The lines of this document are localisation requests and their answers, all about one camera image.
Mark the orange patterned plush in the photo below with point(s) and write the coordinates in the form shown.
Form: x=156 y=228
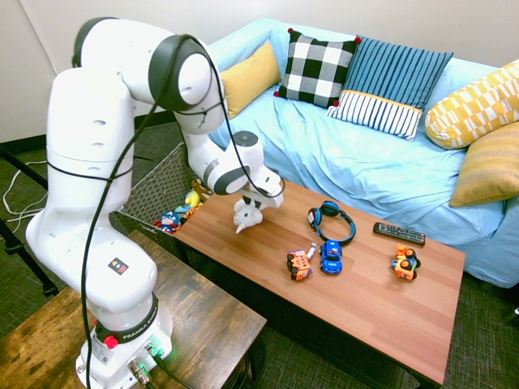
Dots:
x=190 y=210

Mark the sofa with light blue cover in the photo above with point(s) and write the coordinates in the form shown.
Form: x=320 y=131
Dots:
x=365 y=162

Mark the yellow white patterned pillow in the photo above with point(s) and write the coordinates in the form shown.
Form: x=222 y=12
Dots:
x=470 y=109

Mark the brown dog plush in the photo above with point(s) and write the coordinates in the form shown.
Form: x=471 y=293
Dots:
x=197 y=186

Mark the yellow and blue plush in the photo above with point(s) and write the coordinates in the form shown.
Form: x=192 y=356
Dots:
x=192 y=199

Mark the white stuffed animal toy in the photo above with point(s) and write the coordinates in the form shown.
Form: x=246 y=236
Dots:
x=247 y=219

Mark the mustard striped pillow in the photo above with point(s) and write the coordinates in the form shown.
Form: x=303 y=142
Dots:
x=490 y=170

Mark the grey woven wicker basket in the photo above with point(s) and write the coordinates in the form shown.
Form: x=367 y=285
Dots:
x=158 y=190

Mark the black white checkered pillow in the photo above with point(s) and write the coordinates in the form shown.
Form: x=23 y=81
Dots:
x=316 y=69

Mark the blue striped pillow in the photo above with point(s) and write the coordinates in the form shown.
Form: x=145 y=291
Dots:
x=389 y=81

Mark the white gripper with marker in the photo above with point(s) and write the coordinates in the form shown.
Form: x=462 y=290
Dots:
x=269 y=192

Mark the blue and black headphones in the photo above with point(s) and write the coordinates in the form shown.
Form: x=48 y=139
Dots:
x=329 y=208

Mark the plain yellow pillow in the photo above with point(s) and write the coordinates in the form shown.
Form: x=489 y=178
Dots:
x=251 y=77

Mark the orange toy construction vehicle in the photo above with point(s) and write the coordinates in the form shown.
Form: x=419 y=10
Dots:
x=405 y=265

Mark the reddish wood coffee table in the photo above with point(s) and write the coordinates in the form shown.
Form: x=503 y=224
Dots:
x=365 y=304

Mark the Captain America plush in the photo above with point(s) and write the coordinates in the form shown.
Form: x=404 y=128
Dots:
x=170 y=221

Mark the small silver usb stick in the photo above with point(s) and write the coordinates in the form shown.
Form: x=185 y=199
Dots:
x=311 y=250

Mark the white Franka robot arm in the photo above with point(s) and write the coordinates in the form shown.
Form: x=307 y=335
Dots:
x=89 y=162

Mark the black metal camera stand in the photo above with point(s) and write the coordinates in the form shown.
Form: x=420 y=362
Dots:
x=11 y=240

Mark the black remote control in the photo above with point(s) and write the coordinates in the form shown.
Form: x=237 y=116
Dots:
x=399 y=233

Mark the rustic dark wood table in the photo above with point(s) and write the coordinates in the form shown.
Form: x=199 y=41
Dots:
x=202 y=308

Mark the orange red toy truck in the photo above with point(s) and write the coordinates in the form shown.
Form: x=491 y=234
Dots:
x=300 y=265

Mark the blue toy police car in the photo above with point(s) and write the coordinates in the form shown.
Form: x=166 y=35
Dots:
x=330 y=257

